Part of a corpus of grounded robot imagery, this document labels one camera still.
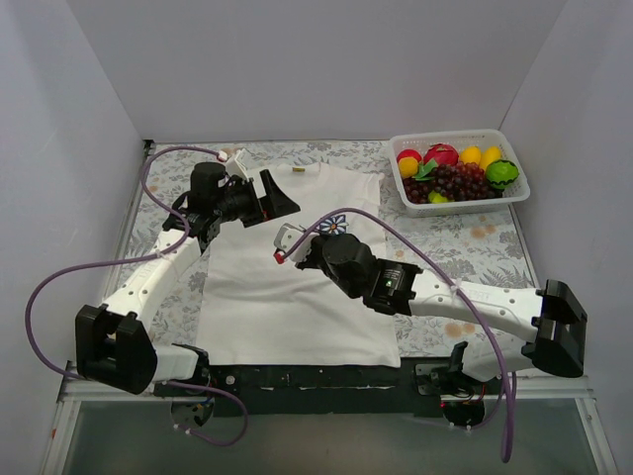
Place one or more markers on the red yellow toy apple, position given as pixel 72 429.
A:
pixel 408 161

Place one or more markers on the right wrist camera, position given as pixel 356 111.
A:
pixel 287 236

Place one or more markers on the white t-shirt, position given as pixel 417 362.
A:
pixel 256 311

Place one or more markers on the green toy watermelon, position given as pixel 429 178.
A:
pixel 501 173

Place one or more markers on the small yellow green toy fruit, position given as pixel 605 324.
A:
pixel 436 198

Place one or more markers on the floral table mat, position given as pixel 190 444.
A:
pixel 481 248

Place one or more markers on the yellow toy lemon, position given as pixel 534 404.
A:
pixel 471 154

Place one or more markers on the red dragon fruit toy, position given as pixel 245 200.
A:
pixel 442 154

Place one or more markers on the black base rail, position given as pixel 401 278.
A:
pixel 417 387

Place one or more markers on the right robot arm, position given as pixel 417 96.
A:
pixel 542 328

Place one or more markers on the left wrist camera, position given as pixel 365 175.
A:
pixel 233 161

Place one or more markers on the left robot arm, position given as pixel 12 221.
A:
pixel 112 340

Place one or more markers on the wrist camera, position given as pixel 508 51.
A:
pixel 233 161
pixel 287 236

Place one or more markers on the yellow toy mango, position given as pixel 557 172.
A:
pixel 489 156

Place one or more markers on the purple toy grapes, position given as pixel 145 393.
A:
pixel 459 183

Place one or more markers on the white plastic basket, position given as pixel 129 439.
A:
pixel 516 192

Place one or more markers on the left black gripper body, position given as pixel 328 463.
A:
pixel 262 201

